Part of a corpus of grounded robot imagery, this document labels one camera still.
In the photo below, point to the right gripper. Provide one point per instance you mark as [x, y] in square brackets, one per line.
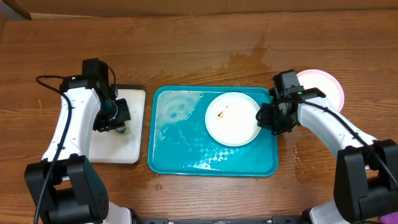
[265, 122]

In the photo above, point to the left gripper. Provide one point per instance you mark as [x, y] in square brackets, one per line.
[125, 113]

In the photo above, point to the green and yellow sponge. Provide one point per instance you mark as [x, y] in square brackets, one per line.
[122, 131]

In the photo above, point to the white plate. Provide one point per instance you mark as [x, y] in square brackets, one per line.
[230, 119]
[325, 82]

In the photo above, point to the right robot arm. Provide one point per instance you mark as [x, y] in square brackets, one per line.
[365, 183]

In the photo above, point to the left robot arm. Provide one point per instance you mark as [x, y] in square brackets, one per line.
[65, 186]

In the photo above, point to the black tray with white liner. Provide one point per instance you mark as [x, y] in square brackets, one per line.
[115, 148]

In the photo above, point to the teal plastic serving tray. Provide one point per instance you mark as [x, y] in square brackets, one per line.
[179, 142]

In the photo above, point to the purple cloth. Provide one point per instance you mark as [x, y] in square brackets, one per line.
[391, 218]

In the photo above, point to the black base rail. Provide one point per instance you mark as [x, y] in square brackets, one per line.
[277, 219]

